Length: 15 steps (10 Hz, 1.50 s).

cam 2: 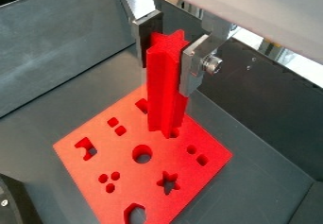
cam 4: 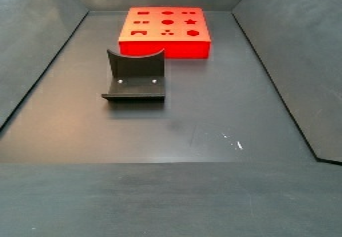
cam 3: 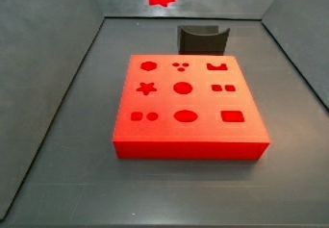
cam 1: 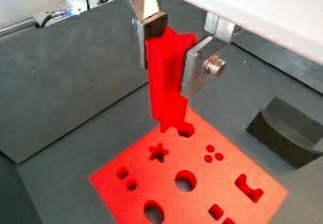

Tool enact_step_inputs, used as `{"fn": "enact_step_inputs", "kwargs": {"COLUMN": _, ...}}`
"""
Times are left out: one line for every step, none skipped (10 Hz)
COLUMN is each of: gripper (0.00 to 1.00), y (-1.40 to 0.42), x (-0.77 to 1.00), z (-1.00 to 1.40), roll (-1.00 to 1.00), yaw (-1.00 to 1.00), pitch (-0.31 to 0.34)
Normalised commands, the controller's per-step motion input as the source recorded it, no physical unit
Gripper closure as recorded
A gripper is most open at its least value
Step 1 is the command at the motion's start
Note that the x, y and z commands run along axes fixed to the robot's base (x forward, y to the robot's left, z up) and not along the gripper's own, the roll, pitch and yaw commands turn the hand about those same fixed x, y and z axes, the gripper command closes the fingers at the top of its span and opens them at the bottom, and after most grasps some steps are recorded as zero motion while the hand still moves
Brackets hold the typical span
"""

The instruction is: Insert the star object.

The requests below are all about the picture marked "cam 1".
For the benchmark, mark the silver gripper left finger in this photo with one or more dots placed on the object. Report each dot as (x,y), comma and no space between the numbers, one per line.
(150,23)

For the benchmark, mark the black block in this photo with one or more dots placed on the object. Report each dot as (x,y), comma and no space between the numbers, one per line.
(289,132)

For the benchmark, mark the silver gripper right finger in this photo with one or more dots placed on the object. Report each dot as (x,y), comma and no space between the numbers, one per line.
(202,59)

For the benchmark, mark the red shape-sorting board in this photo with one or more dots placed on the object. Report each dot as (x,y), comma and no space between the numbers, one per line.
(198,180)

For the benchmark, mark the red star-shaped peg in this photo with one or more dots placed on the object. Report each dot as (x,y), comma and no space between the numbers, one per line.
(166,54)

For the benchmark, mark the aluminium rail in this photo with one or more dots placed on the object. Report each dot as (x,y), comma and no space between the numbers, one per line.
(38,21)

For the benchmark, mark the large grey panel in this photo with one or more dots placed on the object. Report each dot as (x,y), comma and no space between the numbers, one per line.
(62,74)

